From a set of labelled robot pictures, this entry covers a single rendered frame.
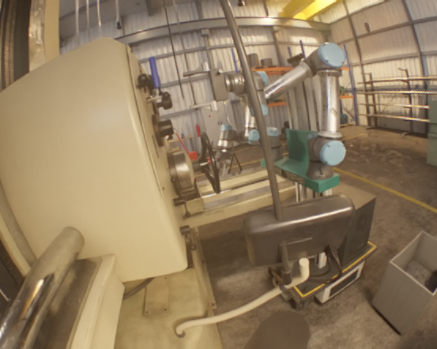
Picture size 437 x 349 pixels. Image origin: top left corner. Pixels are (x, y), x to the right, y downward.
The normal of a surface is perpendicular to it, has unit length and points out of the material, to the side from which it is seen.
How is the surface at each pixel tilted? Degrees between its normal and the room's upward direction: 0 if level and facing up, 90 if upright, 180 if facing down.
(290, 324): 0
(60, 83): 90
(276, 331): 0
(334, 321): 0
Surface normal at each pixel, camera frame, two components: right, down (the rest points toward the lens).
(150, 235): 0.20, 0.26
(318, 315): -0.20, -0.93
